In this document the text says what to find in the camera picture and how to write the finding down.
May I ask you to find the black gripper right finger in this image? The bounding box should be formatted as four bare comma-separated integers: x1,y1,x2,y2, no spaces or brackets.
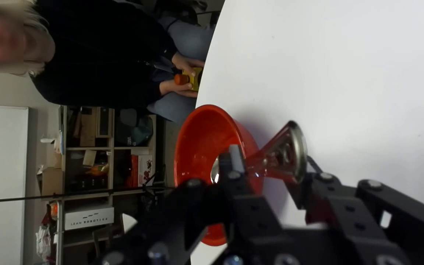
292,168,424,265

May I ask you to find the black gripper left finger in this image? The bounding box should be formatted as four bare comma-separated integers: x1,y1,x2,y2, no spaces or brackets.
100,143,295,265

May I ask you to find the large metal spoon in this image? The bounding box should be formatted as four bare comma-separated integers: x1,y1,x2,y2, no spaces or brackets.
211,119,311,189

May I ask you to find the yellow orange handheld controller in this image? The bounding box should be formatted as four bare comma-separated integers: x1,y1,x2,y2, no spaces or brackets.
174,68,203,94

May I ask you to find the red bowl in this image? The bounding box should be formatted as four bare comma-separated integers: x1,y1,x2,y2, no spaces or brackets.
172,103,274,248

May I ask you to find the person's right hand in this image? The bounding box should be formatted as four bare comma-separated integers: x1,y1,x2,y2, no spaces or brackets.
158,78,200,99

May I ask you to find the person's left hand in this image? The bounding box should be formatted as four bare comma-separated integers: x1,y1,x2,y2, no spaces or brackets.
171,53,206,74

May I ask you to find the long white box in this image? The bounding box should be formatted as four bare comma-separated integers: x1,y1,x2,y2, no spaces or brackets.
62,205,116,233

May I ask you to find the metal storage shelf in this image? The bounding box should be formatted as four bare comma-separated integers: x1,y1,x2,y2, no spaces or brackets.
25,105,174,265

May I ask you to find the brown cardboard box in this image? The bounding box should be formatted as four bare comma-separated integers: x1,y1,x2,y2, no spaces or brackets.
40,164,66,198

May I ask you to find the seated person dark jacket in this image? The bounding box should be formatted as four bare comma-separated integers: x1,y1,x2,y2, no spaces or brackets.
0,0,215,125

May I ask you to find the thin black pole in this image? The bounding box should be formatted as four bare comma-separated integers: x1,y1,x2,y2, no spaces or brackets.
0,189,177,206

